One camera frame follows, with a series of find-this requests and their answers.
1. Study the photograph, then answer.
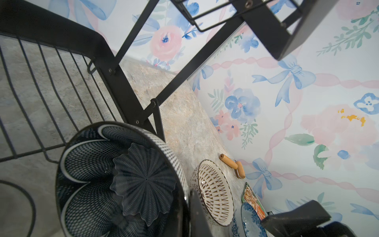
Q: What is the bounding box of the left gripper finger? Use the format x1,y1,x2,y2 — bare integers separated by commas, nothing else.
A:
189,189,213,237

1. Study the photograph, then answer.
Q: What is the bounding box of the dark blue striped bowl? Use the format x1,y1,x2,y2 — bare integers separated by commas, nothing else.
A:
55,121,190,237

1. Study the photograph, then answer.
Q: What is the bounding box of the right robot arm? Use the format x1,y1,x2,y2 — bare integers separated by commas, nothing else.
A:
261,200,356,237

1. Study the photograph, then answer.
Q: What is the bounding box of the black two-tier dish rack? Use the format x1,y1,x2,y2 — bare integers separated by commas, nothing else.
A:
0,0,340,237

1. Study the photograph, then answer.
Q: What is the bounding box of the blue patterned bowl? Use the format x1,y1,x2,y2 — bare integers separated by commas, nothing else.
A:
229,202,267,237

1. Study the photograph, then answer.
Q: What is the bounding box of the brown white lattice bowl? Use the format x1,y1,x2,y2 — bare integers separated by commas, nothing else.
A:
189,160,235,227

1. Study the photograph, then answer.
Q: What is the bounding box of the orange food packet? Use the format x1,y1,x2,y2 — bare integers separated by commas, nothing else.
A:
241,182,267,220

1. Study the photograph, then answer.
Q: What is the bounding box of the wooden roller tool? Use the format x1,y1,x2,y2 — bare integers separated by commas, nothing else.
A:
219,154,246,179

